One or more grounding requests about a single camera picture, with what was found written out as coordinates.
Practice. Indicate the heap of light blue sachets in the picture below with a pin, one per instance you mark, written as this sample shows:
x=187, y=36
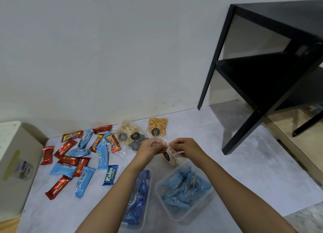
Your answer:
x=184, y=190

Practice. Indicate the clear wide plastic container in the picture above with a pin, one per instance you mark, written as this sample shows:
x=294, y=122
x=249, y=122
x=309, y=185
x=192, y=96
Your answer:
x=201, y=202

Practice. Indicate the person's left fingers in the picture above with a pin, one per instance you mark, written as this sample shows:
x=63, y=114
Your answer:
x=157, y=143

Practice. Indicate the clear narrow plastic container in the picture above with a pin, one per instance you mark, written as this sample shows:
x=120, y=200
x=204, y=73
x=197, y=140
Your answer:
x=147, y=205

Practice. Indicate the white storage box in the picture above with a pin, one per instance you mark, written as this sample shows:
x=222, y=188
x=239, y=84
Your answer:
x=15, y=164

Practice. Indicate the clear bag of black striped snacks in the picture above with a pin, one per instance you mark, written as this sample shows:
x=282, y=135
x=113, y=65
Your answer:
x=135, y=143

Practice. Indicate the spread of red snack bars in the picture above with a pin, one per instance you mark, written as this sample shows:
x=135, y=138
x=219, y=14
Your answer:
x=65, y=149

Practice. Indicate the person's left forearm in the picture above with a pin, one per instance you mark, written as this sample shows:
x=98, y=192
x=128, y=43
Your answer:
x=118, y=197

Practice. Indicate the person's right forearm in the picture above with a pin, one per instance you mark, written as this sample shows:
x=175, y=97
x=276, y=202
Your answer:
x=234, y=195

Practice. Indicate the red and yellow snack packet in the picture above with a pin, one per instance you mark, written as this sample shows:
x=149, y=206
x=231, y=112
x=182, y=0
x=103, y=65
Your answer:
x=72, y=136
x=96, y=142
x=113, y=143

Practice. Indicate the black shelf table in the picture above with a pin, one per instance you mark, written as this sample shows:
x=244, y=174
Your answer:
x=265, y=73

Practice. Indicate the clear bag of pale nuts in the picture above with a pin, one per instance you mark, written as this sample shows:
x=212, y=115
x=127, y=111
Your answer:
x=126, y=132

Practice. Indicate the person's left hand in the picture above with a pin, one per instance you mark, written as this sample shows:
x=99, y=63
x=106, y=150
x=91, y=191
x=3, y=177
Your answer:
x=147, y=150

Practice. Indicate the person's right hand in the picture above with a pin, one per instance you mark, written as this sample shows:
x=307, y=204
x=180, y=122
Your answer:
x=189, y=149

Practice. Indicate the clear snack bag pale contents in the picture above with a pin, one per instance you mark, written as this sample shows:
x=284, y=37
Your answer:
x=172, y=159

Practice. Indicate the spread of light blue wafer packets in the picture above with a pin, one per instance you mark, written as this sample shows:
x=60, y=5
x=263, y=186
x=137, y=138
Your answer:
x=84, y=182

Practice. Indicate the person's right fingers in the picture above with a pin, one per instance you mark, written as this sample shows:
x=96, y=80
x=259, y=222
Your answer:
x=176, y=145

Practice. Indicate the heap of dark blue packets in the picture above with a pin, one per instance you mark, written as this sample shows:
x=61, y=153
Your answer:
x=138, y=197

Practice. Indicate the dark blue wafer packet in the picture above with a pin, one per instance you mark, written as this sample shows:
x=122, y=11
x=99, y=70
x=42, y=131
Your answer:
x=110, y=175

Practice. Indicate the clear bag of orange snacks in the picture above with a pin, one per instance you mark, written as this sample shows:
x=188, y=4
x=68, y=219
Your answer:
x=157, y=126

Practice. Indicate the grey marbled floor mat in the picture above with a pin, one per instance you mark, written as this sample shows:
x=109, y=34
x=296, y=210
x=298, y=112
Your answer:
x=252, y=169

